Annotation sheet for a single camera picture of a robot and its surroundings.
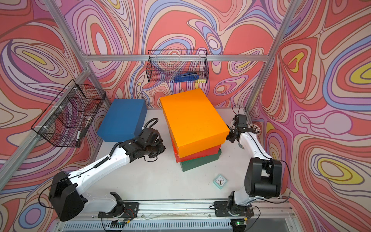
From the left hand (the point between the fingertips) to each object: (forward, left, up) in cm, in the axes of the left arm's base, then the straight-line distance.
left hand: (169, 148), depth 79 cm
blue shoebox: (+27, +35, -7) cm, 45 cm away
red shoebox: (-6, -20, +7) cm, 22 cm away
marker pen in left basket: (+1, +46, +10) cm, 47 cm away
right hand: (+11, -30, -4) cm, 32 cm away
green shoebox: (-7, -11, -5) cm, 14 cm away
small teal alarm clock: (-14, -28, -14) cm, 34 cm away
